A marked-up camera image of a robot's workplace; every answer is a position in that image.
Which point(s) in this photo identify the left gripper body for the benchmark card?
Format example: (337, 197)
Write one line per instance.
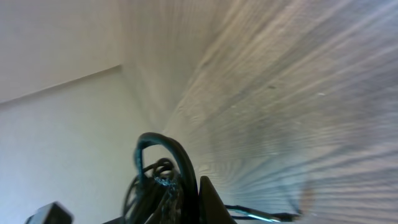
(53, 213)

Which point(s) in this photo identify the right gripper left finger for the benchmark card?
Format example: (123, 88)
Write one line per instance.
(139, 216)

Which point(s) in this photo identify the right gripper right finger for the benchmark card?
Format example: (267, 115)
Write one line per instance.
(212, 209)

